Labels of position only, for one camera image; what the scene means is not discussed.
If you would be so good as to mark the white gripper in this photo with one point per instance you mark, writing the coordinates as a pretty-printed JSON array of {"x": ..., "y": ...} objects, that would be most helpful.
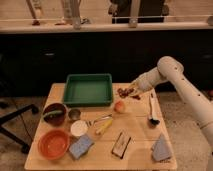
[{"x": 139, "y": 85}]

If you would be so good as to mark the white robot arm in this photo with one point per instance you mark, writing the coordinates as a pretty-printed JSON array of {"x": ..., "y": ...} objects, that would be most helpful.
[{"x": 170, "y": 70}]

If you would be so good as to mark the orange peach fruit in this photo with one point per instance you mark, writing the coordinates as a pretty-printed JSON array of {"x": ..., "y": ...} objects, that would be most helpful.
[{"x": 119, "y": 107}]

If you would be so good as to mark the white round cup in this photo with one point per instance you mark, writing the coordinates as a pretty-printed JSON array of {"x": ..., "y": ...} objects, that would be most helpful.
[{"x": 79, "y": 128}]

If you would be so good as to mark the dark brown bowl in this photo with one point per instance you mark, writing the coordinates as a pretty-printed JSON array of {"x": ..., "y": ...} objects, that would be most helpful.
[{"x": 56, "y": 120}]

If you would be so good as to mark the green plastic tray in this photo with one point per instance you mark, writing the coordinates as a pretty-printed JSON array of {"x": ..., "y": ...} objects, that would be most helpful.
[{"x": 88, "y": 90}]

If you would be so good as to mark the small metal cup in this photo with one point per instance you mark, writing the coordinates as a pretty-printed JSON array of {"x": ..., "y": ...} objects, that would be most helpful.
[{"x": 74, "y": 114}]

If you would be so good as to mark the orange plastic bowl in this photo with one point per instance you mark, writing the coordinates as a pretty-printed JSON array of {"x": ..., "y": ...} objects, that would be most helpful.
[{"x": 53, "y": 144}]

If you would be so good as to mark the green cucumber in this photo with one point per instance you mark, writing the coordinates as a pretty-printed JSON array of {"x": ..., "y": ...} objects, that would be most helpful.
[{"x": 53, "y": 113}]

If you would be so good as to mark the dark red grape bunch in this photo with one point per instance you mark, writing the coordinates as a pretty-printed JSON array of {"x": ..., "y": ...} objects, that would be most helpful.
[{"x": 123, "y": 93}]

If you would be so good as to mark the black office chair base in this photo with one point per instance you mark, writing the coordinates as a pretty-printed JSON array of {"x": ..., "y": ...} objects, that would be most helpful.
[{"x": 12, "y": 123}]

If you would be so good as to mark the blue sponge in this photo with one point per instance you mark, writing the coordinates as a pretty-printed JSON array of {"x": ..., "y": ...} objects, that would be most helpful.
[{"x": 81, "y": 146}]

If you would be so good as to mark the black ladle spoon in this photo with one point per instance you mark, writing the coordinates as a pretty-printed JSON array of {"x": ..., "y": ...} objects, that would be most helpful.
[{"x": 153, "y": 115}]

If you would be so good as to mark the yellow corn cob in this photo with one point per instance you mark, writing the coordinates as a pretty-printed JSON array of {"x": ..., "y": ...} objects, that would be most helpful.
[{"x": 104, "y": 127}]

